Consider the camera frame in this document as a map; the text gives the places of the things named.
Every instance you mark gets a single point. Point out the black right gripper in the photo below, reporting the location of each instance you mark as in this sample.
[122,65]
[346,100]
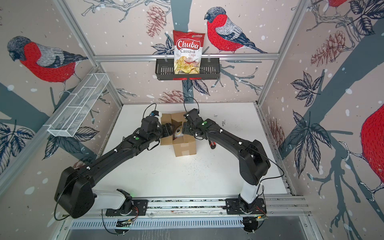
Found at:
[185,128]

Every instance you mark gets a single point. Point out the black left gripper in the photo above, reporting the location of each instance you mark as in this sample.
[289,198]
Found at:
[167,129]

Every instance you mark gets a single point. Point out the brown cardboard express box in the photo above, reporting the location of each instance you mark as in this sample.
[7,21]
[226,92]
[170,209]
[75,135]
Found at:
[184,146]

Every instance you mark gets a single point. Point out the red black utility knife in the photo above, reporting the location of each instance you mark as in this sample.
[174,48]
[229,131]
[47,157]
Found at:
[212,145]

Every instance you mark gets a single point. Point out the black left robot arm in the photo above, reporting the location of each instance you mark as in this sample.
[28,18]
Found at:
[75,188]

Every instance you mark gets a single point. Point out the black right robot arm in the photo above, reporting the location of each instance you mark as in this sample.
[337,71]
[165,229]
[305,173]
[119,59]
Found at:
[253,163]

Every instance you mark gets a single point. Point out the Chuba cassava chips bag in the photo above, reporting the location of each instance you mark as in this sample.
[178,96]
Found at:
[188,50]

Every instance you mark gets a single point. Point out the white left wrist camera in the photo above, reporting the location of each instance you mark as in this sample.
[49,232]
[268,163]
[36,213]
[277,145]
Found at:
[155,113]

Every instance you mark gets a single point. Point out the black wire wall basket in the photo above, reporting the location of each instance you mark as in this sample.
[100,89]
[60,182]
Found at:
[209,70]

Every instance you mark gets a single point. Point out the white mesh wall shelf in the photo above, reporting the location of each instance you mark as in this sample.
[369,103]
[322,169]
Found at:
[70,119]

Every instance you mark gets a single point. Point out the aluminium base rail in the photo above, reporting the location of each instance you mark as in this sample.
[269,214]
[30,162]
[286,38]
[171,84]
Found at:
[172,213]

